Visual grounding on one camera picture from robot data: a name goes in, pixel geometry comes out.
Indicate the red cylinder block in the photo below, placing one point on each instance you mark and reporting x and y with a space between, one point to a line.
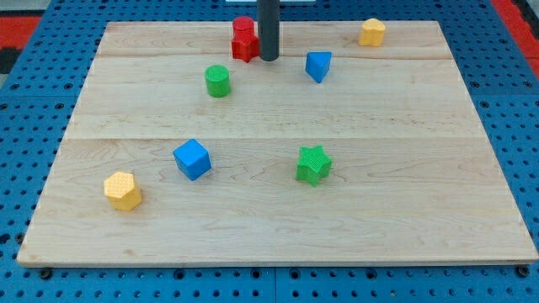
243 28

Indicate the green star block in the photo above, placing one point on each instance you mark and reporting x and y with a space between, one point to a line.
313 164

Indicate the light wooden board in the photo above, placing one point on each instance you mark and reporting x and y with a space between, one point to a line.
414 180

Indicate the blue cube block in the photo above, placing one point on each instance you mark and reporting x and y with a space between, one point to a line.
192 159

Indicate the green cylinder block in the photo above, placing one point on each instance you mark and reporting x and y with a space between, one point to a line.
217 79

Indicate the blue triangle block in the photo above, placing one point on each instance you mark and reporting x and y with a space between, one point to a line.
318 64

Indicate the red star block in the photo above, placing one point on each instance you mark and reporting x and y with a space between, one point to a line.
245 48

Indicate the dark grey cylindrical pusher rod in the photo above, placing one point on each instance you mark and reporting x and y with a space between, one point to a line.
268 12

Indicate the yellow hexagon block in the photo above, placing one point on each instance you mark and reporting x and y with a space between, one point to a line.
122 191

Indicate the yellow heart block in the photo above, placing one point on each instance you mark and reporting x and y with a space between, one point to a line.
372 33

